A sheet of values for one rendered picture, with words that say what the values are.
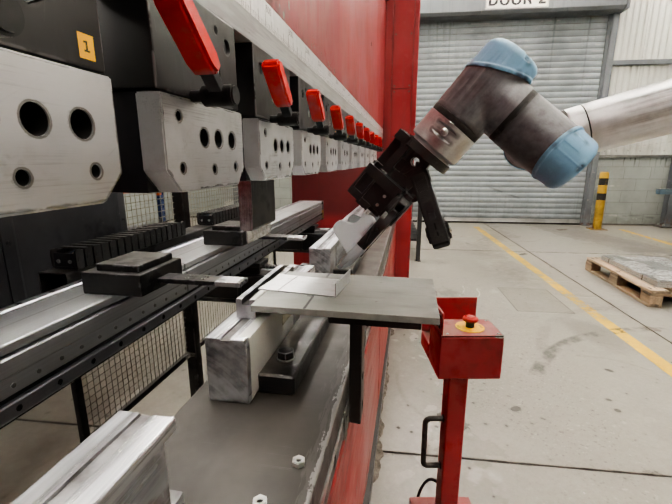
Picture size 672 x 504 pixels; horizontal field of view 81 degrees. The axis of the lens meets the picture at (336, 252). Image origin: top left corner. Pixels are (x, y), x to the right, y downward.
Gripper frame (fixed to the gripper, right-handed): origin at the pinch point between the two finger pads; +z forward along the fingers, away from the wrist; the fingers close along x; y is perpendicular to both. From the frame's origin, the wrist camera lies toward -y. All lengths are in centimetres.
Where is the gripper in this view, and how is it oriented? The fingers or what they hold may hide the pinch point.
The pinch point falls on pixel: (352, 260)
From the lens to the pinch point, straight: 62.2
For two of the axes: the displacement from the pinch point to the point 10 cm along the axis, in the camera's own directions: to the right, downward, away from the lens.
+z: -6.1, 7.0, 3.7
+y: -7.3, -6.8, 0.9
